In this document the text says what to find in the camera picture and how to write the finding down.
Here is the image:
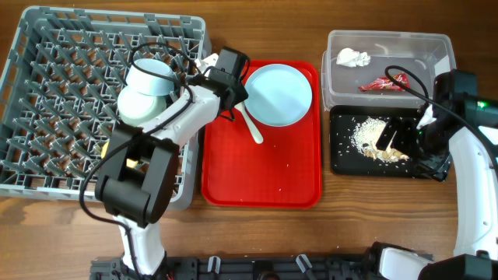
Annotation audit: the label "rice and peanut shells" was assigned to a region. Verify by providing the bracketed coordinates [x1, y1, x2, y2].
[352, 117, 409, 163]

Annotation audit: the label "red snack wrapper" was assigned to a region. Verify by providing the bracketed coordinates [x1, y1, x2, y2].
[358, 72, 410, 92]

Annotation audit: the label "white plastic spoon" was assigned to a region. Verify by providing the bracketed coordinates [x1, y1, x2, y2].
[234, 102, 264, 144]

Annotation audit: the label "light blue bowl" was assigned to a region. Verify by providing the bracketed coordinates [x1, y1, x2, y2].
[125, 58, 175, 96]

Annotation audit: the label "white tissue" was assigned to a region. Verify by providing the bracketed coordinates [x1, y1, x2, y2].
[336, 47, 371, 68]

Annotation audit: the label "light green bowl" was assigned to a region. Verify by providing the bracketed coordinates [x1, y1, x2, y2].
[117, 86, 167, 126]

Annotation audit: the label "yellow plastic cup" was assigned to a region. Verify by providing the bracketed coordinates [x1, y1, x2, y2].
[100, 142, 109, 159]

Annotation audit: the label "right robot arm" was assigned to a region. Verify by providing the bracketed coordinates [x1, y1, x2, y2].
[376, 69, 497, 279]

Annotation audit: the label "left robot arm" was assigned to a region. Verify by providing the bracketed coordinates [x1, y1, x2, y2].
[94, 47, 251, 279]

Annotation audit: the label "black waste tray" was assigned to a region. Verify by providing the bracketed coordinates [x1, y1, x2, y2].
[330, 105, 452, 181]

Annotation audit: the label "grey dishwasher rack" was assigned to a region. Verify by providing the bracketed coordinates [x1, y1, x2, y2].
[1, 6, 212, 200]

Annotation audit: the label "light blue plate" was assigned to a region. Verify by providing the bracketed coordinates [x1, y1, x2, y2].
[244, 64, 313, 127]

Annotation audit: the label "clear plastic bin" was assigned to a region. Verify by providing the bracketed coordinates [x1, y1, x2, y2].
[321, 30, 459, 112]

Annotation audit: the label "red plastic tray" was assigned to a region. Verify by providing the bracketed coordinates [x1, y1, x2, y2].
[202, 61, 322, 208]

